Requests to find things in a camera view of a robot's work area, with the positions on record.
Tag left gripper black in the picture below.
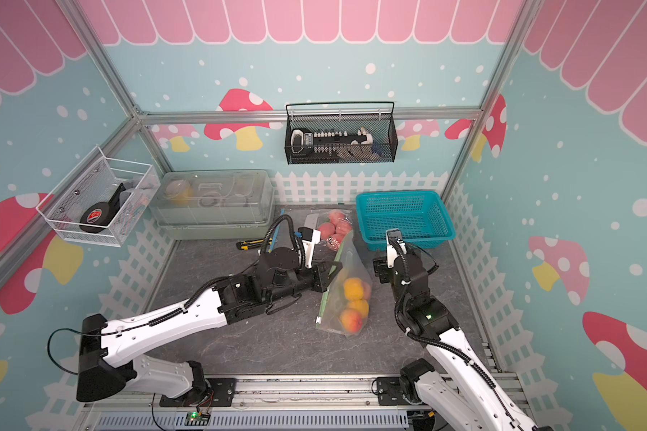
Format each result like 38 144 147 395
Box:
266 259 343 305

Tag pink peach front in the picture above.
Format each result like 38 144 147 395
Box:
362 282 371 300

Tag yellow peach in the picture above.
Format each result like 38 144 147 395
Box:
343 278 364 302
347 299 370 319

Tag large pink peach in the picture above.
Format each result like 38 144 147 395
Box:
317 222 335 241

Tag green zipper bag with coasters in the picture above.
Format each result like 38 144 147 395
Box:
316 232 372 338

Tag clear blue zip-top bag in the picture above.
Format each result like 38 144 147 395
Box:
278 206 354 252

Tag red orange peach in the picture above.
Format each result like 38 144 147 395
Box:
339 308 365 335

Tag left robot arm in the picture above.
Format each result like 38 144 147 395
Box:
72 215 343 409

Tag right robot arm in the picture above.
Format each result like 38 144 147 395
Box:
374 230 549 430

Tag teal plastic basket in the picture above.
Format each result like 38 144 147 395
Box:
356 190 456 251

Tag yellow black utility knife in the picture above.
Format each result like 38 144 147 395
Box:
235 239 272 251

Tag white black items in basket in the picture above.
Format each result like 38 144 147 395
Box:
285 128 380 163

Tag translucent green storage box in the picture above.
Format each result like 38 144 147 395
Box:
149 171 275 241

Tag small green circuit board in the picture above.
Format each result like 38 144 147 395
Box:
184 411 211 427

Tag black tape roll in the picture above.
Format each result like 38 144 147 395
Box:
79 183 126 233

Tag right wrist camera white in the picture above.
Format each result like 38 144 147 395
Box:
386 228 406 269

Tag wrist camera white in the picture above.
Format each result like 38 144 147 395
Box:
386 228 406 269
298 226 321 269

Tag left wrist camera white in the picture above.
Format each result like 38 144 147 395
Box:
298 226 321 269

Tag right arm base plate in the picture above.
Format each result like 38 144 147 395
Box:
370 376 429 406

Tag black wire mesh basket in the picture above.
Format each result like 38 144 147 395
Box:
284 102 398 164

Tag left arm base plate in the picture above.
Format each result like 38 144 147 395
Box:
159 377 237 408

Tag clear acrylic wall bin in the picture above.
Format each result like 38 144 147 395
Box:
36 147 160 248

